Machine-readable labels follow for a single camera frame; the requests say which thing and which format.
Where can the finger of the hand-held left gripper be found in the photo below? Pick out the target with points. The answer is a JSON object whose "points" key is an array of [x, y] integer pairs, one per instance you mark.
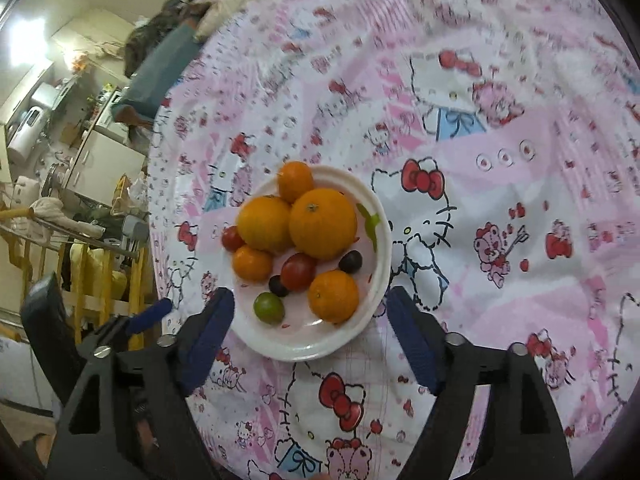
{"points": [[147, 316]]}

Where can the wooden clothes rack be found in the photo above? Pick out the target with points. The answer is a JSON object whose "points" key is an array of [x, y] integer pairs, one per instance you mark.
{"points": [[100, 300]]}

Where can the small orange mandarin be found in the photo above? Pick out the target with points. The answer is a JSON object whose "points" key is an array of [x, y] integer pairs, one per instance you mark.
{"points": [[295, 180]]}

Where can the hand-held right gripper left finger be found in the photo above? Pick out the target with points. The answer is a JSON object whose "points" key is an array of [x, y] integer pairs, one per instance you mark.
{"points": [[207, 345]]}

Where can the white kitchen appliance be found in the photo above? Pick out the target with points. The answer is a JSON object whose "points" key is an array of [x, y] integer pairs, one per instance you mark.
{"points": [[25, 132]]}

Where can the blue pillow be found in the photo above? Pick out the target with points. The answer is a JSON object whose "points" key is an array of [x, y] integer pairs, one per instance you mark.
{"points": [[157, 67]]}

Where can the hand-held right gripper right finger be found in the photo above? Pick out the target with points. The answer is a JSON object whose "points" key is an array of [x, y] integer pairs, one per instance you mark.
{"points": [[416, 347]]}

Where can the yellow garment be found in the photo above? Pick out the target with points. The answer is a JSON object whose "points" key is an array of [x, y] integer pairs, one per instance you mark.
{"points": [[95, 272]]}

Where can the dark purple grape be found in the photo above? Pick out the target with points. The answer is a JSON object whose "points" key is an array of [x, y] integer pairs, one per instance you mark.
{"points": [[350, 261], [278, 285]]}

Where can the red cherry tomato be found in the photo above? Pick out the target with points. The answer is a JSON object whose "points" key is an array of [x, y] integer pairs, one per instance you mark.
{"points": [[298, 272], [231, 238]]}

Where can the pink printed blanket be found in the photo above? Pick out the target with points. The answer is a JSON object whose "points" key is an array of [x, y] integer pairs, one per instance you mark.
{"points": [[500, 210]]}

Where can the large orange mandarin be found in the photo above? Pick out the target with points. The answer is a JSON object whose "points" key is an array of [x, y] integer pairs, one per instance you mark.
{"points": [[324, 223]]}

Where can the white cabinet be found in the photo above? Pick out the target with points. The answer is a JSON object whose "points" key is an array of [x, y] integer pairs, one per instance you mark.
{"points": [[107, 157]]}

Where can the dark tabby cat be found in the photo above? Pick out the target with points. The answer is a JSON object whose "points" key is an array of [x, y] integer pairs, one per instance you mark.
{"points": [[150, 40]]}

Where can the pink and white plate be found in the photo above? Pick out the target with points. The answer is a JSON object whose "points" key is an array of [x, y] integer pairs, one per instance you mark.
{"points": [[367, 280]]}

